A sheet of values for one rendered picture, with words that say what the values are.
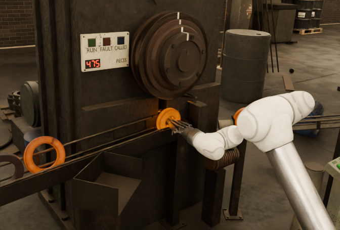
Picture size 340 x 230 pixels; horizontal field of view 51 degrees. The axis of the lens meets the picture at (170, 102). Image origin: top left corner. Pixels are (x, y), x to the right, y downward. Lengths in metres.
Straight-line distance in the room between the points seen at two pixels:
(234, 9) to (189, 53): 4.52
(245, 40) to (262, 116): 3.35
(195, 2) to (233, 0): 4.20
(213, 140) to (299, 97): 0.58
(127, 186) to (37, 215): 1.04
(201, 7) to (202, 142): 0.83
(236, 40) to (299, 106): 3.28
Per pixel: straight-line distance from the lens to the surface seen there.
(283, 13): 9.75
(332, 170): 2.13
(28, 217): 2.61
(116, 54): 1.86
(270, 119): 1.25
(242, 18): 6.15
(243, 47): 4.57
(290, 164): 1.29
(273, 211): 2.72
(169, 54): 1.78
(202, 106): 2.15
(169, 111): 2.02
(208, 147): 1.78
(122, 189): 1.68
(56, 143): 1.78
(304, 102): 1.38
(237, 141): 1.88
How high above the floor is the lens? 1.52
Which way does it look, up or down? 20 degrees down
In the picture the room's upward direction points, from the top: 3 degrees clockwise
